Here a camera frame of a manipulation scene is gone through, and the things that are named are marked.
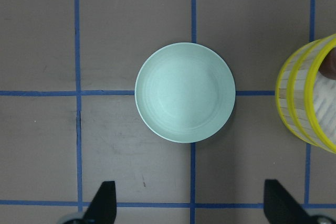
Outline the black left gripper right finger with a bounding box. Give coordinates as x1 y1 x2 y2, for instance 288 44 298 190
264 179 310 223

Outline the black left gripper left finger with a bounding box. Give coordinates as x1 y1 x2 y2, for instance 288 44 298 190
81 181 116 224

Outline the yellow top steamer layer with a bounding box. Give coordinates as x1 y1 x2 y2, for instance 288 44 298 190
304 34 335 153

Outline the yellow steamer layer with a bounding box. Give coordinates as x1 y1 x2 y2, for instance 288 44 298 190
275 39 322 146
304 34 335 153

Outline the brown steamed bun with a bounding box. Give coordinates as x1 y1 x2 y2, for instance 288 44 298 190
319 48 336 80

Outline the yellow bottom steamer layer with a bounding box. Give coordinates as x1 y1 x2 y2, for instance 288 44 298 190
275 39 322 146

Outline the light green plate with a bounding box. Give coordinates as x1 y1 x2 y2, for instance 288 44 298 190
134 42 236 143

